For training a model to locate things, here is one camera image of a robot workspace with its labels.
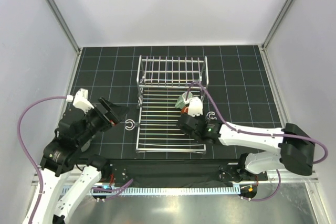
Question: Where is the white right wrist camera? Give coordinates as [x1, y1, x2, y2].
[187, 97, 203, 117]

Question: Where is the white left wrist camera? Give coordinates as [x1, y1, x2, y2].
[66, 88, 94, 113]

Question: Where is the perforated aluminium cable rail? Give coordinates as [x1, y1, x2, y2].
[62, 185, 241, 196]

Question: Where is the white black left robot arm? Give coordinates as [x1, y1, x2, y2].
[17, 89, 129, 223]

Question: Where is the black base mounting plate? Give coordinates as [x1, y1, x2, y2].
[102, 159, 268, 188]

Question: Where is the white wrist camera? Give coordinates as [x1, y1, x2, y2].
[187, 97, 203, 117]
[66, 88, 94, 113]

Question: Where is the black grid table mat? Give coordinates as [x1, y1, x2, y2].
[70, 45, 281, 159]

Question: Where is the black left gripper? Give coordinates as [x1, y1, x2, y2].
[77, 96, 130, 145]

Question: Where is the chrome wire dish rack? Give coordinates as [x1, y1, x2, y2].
[125, 56, 209, 154]

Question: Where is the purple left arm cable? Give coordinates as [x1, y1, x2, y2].
[17, 95, 79, 224]

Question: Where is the mint green ceramic mug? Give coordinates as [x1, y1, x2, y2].
[174, 91, 194, 109]

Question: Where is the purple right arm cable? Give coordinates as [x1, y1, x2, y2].
[186, 81, 329, 164]

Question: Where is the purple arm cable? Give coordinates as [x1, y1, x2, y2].
[186, 81, 329, 164]
[17, 95, 79, 224]

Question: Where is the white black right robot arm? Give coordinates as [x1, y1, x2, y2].
[176, 113, 315, 182]

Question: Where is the orange brown ceramic mug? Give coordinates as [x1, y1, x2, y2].
[181, 106, 188, 114]

